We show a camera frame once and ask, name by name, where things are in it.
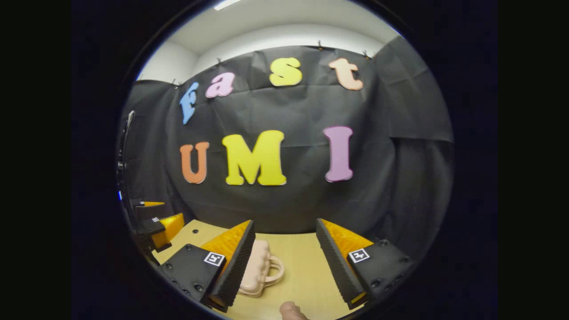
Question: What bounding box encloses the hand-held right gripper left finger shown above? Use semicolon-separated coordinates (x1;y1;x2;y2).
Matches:
160;220;256;313

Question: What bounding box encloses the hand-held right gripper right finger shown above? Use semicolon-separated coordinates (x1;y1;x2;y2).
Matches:
316;218;416;310

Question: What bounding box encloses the pink suitcase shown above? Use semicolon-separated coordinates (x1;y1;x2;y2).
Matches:
238;240;285;297

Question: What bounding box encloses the black backdrop cloth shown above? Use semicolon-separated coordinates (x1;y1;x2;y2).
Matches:
118;36;455;263

